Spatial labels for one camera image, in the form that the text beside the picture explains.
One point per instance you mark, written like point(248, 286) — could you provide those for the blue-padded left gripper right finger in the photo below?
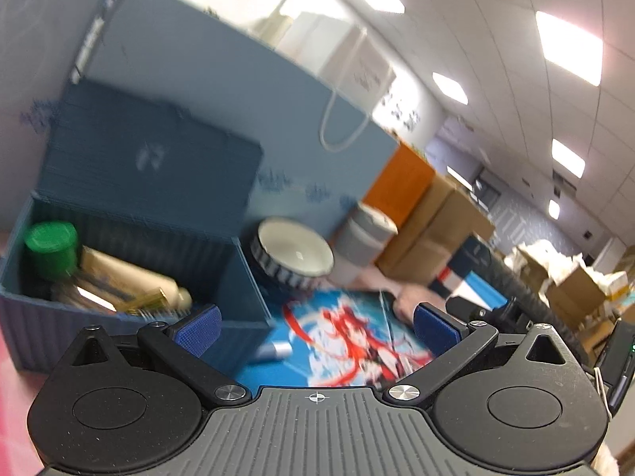
point(456, 350)

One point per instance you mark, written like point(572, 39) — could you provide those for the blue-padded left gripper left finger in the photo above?
point(178, 348)

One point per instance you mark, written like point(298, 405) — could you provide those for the person's hand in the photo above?
point(409, 299)

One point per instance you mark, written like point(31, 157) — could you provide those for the cream tube bottle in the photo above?
point(121, 287)

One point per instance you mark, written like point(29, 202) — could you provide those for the anime picture mat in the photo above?
point(340, 338)

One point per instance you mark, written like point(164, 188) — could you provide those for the brown cardboard box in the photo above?
point(436, 228)

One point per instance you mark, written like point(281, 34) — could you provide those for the white striped ceramic bowl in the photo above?
point(291, 253)

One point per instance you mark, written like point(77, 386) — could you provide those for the grey white tumbler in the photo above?
point(359, 241)

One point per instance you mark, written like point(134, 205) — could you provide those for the orange box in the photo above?
point(401, 184)

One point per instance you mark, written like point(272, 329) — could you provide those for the dark blue plastic storage box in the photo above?
point(145, 183)

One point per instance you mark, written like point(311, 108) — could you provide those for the green-capped bottle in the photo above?
point(53, 249)

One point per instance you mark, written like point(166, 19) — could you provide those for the light blue carton right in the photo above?
point(321, 155)

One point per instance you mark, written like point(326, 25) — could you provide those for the white paper shopping bag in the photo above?
point(341, 55)

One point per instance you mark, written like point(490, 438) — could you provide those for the large light blue carton left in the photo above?
point(40, 40)

